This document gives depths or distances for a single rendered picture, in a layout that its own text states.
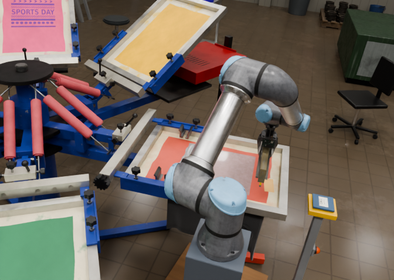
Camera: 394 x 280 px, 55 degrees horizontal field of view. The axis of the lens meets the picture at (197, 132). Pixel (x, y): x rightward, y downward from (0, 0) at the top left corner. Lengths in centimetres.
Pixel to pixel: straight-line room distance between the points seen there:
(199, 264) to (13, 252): 75
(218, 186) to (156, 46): 168
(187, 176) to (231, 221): 19
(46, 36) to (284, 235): 232
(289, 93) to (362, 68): 485
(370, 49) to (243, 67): 482
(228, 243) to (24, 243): 84
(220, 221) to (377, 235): 241
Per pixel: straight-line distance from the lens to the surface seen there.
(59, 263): 156
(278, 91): 123
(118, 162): 185
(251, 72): 124
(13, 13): 316
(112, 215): 309
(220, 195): 109
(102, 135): 208
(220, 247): 119
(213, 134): 119
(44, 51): 291
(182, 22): 274
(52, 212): 176
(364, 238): 334
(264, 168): 172
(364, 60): 605
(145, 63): 257
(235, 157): 210
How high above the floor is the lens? 213
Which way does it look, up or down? 31 degrees down
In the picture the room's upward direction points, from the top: 5 degrees clockwise
